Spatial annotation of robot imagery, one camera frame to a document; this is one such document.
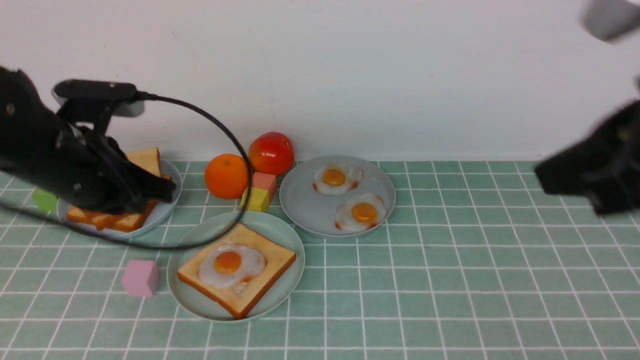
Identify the orange fruit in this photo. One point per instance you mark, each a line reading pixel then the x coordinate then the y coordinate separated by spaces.
pixel 226 176

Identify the red apple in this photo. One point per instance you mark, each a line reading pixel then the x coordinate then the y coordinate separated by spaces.
pixel 272 153

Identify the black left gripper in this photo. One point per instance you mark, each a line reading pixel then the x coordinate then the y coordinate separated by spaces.
pixel 77 162

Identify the grey bread plate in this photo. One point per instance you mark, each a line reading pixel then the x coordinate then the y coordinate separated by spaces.
pixel 161 212

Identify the toast slice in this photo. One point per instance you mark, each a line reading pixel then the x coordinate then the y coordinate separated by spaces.
pixel 242 298
pixel 125 223
pixel 78 215
pixel 148 159

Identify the salmon pink cube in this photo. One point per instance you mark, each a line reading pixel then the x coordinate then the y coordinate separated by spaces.
pixel 266 182

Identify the fried egg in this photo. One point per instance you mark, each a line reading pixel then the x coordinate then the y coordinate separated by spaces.
pixel 336 179
pixel 230 265
pixel 360 213

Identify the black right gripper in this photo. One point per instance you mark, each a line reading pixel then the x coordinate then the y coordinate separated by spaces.
pixel 603 167

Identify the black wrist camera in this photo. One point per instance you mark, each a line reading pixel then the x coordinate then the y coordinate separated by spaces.
pixel 85 101

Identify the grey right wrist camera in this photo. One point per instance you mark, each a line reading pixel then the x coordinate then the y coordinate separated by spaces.
pixel 610 20

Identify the grey egg plate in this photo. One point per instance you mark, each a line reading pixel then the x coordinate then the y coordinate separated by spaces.
pixel 315 212

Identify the green cube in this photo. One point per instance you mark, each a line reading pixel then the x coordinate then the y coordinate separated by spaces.
pixel 44 200

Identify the yellow cube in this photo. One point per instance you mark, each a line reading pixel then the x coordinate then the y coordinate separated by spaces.
pixel 256 199

